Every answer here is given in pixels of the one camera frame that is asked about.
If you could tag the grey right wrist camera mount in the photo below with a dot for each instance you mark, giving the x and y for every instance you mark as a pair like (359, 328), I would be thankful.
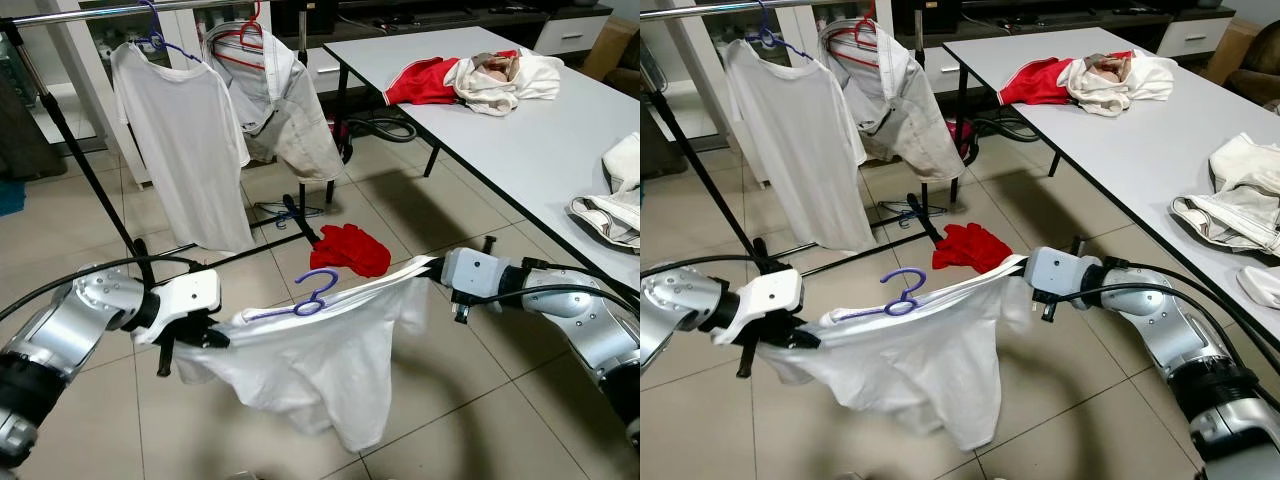
(1060, 272)
(475, 272)

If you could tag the black rack base bar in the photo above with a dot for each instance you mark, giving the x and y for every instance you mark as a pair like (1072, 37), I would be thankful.
(870, 253)
(250, 248)

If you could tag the black tv console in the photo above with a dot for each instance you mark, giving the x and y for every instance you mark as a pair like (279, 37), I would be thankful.
(1050, 12)
(450, 15)

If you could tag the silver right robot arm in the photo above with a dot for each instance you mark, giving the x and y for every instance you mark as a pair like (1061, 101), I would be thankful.
(590, 330)
(1170, 335)

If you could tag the grey curtain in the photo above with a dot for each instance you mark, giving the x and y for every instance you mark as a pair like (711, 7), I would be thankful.
(660, 140)
(25, 130)

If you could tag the white shirt with plaid lining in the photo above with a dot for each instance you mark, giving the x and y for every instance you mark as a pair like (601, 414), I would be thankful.
(1150, 78)
(530, 80)

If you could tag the red plastic hanger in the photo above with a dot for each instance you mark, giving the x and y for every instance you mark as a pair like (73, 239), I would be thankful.
(862, 28)
(245, 28)

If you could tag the grey-white jacket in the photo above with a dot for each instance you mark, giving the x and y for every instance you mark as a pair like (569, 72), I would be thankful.
(905, 120)
(290, 120)

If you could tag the blue plastic hanger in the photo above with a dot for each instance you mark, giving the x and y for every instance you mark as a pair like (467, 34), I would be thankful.
(912, 210)
(290, 212)

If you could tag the plain brown cardboard box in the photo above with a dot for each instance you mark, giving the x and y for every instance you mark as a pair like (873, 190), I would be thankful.
(610, 50)
(1232, 50)

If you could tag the black clothes rack post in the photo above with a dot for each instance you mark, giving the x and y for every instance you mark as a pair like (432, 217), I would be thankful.
(75, 147)
(700, 163)

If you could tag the purple plastic hanger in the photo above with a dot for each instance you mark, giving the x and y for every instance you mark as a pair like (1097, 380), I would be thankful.
(860, 313)
(768, 40)
(156, 42)
(275, 313)

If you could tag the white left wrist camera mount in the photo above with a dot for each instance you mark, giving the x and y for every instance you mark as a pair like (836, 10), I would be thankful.
(185, 295)
(770, 295)

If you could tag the small white cloth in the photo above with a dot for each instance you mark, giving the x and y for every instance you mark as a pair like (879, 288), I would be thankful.
(1262, 287)

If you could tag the red garment with white trim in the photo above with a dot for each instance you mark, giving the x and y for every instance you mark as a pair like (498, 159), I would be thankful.
(425, 82)
(1040, 82)

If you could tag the white t-shirt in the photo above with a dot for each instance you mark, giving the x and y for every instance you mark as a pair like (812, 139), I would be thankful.
(920, 370)
(800, 150)
(320, 370)
(190, 150)

